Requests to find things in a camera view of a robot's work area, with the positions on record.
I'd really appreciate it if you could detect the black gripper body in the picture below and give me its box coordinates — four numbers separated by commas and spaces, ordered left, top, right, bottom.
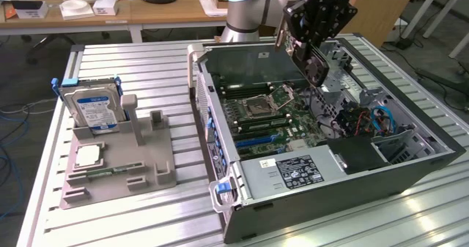
304, 0, 355, 43

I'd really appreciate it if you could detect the graphics card with fan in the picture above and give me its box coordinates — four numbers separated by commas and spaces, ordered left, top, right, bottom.
274, 24, 331, 88

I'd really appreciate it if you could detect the wooden cabinet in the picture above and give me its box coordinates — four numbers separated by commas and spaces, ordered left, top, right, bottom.
323, 0, 421, 47

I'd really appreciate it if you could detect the stack of white papers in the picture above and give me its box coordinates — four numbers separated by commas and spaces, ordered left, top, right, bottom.
198, 0, 230, 17

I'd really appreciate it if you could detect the metal socket cover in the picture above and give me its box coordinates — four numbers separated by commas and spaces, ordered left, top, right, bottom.
270, 84, 297, 110

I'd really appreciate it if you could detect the silver disk bay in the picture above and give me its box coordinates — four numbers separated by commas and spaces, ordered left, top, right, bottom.
312, 63, 368, 116

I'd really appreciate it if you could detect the CPU socket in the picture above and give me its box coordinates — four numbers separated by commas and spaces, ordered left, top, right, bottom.
245, 96, 274, 119

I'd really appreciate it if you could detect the wooden desk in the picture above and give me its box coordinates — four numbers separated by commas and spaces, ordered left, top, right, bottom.
0, 0, 333, 43

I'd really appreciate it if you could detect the black floor stand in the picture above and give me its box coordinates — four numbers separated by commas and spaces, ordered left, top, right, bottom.
416, 68, 469, 97

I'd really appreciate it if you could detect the green motherboard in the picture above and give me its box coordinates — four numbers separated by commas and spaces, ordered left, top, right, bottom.
216, 76, 331, 160

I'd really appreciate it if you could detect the blue expansion slot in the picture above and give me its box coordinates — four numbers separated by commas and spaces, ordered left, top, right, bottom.
234, 133, 280, 149

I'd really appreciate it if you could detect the black plastic shroud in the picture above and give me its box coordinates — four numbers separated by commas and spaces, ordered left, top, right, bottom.
328, 136, 392, 175

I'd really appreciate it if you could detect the small white box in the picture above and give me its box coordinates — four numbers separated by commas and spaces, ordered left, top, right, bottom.
93, 0, 121, 16

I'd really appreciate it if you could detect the grey power supply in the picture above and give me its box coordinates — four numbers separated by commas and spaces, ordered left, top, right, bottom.
230, 144, 348, 200

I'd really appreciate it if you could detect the white round holder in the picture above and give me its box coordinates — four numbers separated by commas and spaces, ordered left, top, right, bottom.
59, 0, 95, 20

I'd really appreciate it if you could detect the hard disk with blue rails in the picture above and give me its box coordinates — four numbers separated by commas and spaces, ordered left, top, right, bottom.
51, 75, 130, 134

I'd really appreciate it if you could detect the black open PC case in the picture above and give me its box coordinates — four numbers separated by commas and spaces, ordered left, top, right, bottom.
186, 35, 467, 244

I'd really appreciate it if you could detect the grey parts rack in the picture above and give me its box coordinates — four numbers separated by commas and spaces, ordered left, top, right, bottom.
59, 94, 180, 210

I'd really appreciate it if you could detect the black chair base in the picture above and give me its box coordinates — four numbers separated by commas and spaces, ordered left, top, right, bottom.
22, 32, 111, 65

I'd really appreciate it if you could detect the white box with black lid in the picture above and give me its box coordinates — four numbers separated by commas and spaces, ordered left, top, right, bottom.
11, 0, 50, 19

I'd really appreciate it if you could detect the silver CPU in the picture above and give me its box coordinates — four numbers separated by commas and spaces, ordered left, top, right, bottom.
75, 145, 106, 167

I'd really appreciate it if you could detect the green RAM stick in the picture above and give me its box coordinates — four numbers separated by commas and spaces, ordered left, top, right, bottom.
86, 165, 143, 178

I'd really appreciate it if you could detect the white table frame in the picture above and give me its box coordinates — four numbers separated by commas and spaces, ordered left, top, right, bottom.
401, 0, 469, 58

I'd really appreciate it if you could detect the red wire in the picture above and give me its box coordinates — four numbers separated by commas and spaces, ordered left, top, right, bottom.
357, 109, 368, 135

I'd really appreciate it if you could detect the blue wire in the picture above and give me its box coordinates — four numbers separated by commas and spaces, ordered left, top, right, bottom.
369, 106, 399, 134

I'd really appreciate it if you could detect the grey floor cable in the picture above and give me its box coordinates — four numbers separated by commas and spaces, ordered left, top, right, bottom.
0, 97, 59, 115

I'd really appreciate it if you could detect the blue floor cable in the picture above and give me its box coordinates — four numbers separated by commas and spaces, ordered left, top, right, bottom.
0, 115, 29, 220

